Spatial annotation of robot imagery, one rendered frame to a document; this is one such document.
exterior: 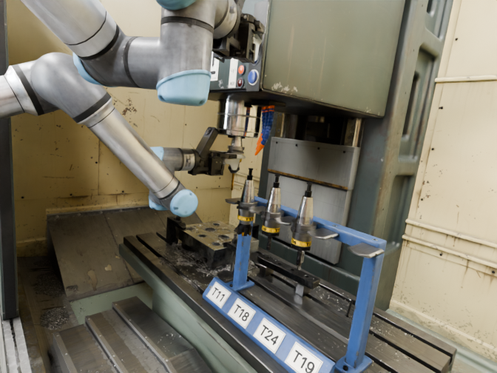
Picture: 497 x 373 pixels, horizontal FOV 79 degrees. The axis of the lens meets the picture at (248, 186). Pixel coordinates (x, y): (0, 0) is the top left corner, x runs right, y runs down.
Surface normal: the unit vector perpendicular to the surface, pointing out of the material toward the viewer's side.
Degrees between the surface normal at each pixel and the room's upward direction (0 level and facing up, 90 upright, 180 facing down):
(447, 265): 90
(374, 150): 90
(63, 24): 143
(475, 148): 90
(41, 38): 90
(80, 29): 128
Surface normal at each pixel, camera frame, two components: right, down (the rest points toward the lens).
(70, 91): 0.22, 0.15
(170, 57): -0.31, 0.15
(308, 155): -0.75, 0.04
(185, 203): 0.61, 0.21
